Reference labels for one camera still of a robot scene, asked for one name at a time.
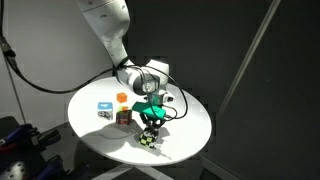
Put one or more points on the blue soft number cube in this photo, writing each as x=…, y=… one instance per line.
x=105, y=110

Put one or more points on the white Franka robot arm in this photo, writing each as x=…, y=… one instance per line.
x=110, y=26

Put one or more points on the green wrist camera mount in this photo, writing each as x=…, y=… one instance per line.
x=148, y=109

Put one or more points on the small orange cube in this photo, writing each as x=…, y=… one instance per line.
x=122, y=97

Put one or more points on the white table base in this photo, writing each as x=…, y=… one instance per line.
x=110, y=171

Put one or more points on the perforated metal plate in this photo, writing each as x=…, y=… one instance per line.
x=10, y=171

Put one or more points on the blue spring clamp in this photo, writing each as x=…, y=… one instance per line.
x=30, y=136
x=50, y=168

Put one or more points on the grey diagonal metal strip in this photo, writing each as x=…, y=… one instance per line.
x=248, y=56

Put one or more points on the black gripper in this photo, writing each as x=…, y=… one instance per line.
x=151, y=121

